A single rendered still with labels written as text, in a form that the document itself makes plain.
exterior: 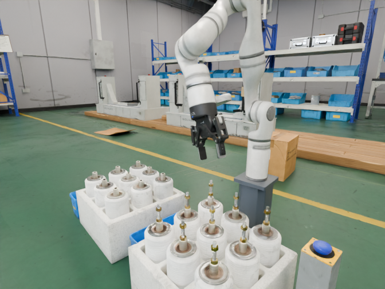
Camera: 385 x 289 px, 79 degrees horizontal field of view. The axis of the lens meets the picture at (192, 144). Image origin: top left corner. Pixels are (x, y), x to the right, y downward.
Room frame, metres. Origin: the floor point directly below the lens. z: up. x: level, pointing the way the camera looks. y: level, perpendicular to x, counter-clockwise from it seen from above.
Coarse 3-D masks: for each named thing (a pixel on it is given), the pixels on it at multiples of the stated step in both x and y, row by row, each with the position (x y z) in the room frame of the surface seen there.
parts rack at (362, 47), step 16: (368, 16) 4.14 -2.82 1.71; (272, 32) 5.76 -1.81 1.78; (368, 32) 4.11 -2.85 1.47; (272, 48) 5.73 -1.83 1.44; (304, 48) 4.75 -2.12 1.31; (320, 48) 4.56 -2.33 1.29; (336, 48) 4.39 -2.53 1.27; (352, 48) 4.23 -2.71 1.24; (368, 48) 4.45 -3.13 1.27; (208, 64) 6.95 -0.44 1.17; (272, 64) 5.73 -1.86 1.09; (160, 80) 7.45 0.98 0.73; (224, 80) 5.92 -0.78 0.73; (240, 80) 5.62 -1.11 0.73; (288, 80) 4.90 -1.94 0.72; (304, 80) 4.70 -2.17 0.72; (320, 80) 4.51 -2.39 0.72; (336, 80) 4.34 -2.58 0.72; (352, 80) 4.18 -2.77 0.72; (160, 96) 7.47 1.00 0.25; (352, 112) 4.13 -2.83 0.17
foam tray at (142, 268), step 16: (144, 240) 0.69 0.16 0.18; (144, 256) 0.61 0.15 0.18; (288, 256) 0.61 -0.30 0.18; (144, 272) 0.58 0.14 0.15; (160, 272) 0.55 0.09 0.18; (272, 272) 0.55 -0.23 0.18; (288, 272) 0.59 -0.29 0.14; (144, 288) 0.58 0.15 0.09; (160, 288) 0.51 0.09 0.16; (176, 288) 0.50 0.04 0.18; (192, 288) 0.50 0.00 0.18; (256, 288) 0.50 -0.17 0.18; (272, 288) 0.52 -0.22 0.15; (288, 288) 0.60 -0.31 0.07
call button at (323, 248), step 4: (316, 240) 0.49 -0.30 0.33; (320, 240) 0.49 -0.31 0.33; (316, 244) 0.48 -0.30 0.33; (320, 244) 0.48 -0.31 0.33; (324, 244) 0.48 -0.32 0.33; (328, 244) 0.48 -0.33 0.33; (316, 248) 0.47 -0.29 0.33; (320, 248) 0.46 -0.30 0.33; (324, 248) 0.46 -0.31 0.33; (328, 248) 0.46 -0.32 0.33; (320, 252) 0.46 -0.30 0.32; (324, 252) 0.46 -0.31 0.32; (328, 252) 0.46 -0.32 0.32
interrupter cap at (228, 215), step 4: (228, 212) 0.74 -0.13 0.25; (240, 212) 0.74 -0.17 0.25; (224, 216) 0.72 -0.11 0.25; (228, 216) 0.72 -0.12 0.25; (240, 216) 0.72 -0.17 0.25; (244, 216) 0.72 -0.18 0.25; (228, 220) 0.69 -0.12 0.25; (232, 220) 0.69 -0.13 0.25; (236, 220) 0.69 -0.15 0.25; (240, 220) 0.69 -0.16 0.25; (244, 220) 0.69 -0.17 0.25
